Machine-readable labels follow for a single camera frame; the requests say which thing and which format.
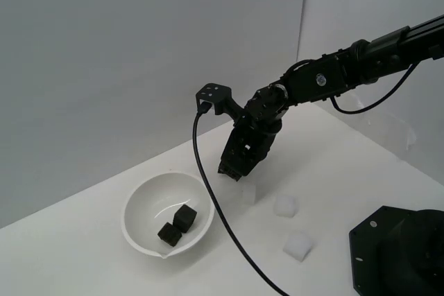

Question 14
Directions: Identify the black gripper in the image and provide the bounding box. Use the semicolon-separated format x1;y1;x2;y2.
220;83;289;176

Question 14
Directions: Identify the black foam cube with slit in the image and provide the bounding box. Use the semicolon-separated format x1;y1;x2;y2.
172;204;198;234

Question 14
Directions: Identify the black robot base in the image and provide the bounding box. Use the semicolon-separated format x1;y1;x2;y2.
348;204;444;296

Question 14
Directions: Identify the white ceramic bowl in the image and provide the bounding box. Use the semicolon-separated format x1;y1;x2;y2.
121;170;215;260

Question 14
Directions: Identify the white foam cube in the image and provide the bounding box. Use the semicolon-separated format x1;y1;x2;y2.
282;230;313;262
241;184;260;206
273;194;299;220

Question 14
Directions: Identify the black camera cable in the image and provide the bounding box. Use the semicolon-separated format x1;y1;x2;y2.
192;101;289;296

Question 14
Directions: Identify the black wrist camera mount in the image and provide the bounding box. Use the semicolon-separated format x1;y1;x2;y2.
195;82;244;119

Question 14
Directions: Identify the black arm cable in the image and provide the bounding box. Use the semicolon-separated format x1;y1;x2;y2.
329;62;419;114

